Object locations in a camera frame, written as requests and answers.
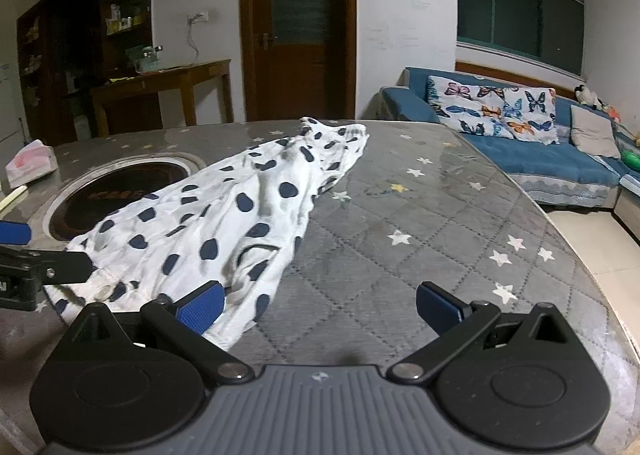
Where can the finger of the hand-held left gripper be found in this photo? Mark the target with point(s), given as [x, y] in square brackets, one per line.
[67, 267]
[15, 233]

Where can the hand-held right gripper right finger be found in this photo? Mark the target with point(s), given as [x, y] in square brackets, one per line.
[440, 307]

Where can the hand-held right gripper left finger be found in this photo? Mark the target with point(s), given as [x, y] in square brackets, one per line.
[202, 307]

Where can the white navy polka dot dress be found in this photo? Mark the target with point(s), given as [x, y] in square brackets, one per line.
[225, 215]

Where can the pink tissue pack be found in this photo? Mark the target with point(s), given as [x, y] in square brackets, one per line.
[30, 160]

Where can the round black induction hob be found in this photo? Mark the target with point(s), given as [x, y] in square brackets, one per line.
[115, 185]

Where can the grey star quilted table cover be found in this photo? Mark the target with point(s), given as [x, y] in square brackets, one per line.
[400, 210]

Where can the white refrigerator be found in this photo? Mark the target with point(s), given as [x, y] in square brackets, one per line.
[7, 105]

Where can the blue sofa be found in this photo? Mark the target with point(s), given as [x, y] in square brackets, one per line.
[540, 155]

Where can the yellow paper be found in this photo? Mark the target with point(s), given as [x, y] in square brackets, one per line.
[120, 80]

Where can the dark wooden shelf cabinet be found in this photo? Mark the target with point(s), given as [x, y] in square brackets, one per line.
[60, 35]

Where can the butterfly print pillow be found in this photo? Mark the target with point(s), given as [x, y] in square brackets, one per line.
[532, 115]
[465, 105]

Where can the wooden side table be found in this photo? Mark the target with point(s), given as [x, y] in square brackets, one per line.
[165, 75]

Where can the green glass jug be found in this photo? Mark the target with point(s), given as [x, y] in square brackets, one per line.
[142, 59]

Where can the beige pillow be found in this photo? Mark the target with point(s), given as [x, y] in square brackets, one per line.
[595, 132]

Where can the green ball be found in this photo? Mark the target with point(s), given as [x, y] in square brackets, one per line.
[631, 157]

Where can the brown wooden door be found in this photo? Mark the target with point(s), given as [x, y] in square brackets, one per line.
[295, 80]

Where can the white plush toy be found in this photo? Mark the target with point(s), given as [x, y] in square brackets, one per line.
[589, 97]

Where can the dark glass window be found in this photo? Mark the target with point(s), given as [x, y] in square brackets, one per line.
[515, 15]

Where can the white wall socket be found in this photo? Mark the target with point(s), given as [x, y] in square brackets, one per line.
[199, 17]

